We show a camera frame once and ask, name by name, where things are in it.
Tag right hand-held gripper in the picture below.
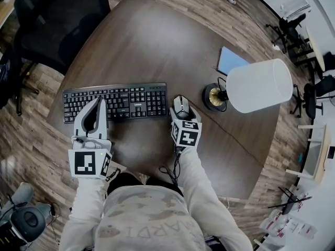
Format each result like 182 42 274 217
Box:
169 106 203 148

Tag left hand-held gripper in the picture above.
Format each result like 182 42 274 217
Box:
68 97 113 180

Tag grey computer mouse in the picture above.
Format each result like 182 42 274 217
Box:
173 95 189 120

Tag black keyboard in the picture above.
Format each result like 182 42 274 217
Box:
62 82 170 124

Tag person's left forearm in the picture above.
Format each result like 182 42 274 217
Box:
59 178 108 251

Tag person's right forearm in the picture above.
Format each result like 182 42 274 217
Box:
175 146 253 251

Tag person's left leg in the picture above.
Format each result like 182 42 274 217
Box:
106 172 144 196

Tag person's leg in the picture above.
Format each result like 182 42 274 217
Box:
106 172 144 196
145 177 184 197

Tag person's right leg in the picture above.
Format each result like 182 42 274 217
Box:
145 177 184 197

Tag blue notebook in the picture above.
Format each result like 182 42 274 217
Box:
217 45 251 76

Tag white shade table lamp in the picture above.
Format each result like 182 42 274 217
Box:
202 58 293 114

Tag black chair with bags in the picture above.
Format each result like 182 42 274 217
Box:
0 48 40 116

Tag person's beige sweatshirt torso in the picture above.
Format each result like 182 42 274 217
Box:
94 184 207 251

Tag black mesh office chair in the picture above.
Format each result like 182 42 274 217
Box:
13 0 112 75

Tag grey round device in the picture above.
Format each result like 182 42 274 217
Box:
0 181 52 248

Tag black swivel chair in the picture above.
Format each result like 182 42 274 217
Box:
265 13 309 53
289 74 335 119

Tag black router with antennas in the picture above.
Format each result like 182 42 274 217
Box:
268 186 312 215

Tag pack of clear bottles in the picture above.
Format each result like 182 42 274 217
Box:
260 209 319 239

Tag white round table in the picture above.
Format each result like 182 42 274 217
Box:
305 26 327 73

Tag black backpack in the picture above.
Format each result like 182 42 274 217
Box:
323 51 335 73

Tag white folded sheets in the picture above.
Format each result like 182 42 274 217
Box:
280 0 312 19

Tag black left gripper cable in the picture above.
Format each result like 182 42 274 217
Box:
104 167 121 182

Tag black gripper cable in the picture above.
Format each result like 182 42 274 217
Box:
159 146 184 185
104 167 121 182

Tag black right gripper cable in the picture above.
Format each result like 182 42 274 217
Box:
159 146 184 185

